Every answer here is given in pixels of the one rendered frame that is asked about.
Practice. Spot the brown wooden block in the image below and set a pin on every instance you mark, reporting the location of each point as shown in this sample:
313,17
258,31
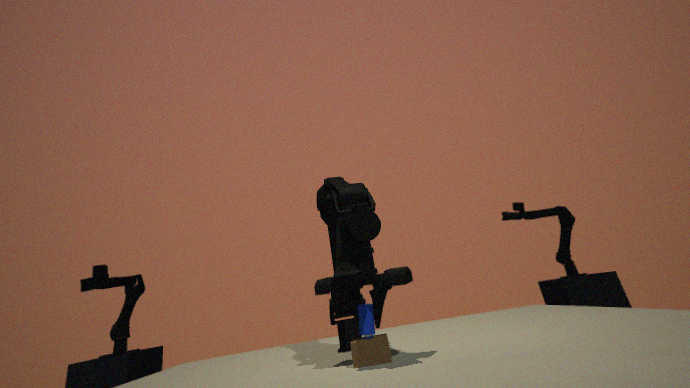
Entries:
371,351

